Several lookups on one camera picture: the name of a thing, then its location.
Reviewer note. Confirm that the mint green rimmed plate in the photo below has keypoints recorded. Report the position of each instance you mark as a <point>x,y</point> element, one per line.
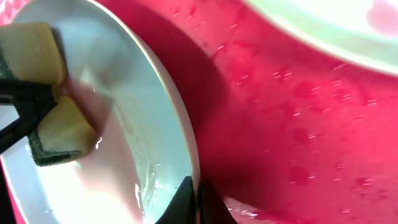
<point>363,32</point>

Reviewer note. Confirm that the red plastic tray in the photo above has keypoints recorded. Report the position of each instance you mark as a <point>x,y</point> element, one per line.
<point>285,133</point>

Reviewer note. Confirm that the green yellow sponge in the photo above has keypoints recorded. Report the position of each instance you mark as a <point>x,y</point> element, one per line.
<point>33,72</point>

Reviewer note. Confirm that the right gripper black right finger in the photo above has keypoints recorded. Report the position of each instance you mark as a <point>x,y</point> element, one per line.
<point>212,207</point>

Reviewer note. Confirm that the light blue stained plate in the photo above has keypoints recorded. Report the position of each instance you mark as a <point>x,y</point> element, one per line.
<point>146,145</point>

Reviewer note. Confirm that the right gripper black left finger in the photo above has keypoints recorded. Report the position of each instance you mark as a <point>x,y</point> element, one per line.
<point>182,207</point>

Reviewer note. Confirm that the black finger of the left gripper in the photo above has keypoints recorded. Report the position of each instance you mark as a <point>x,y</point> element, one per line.
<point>24,125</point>
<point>15,89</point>

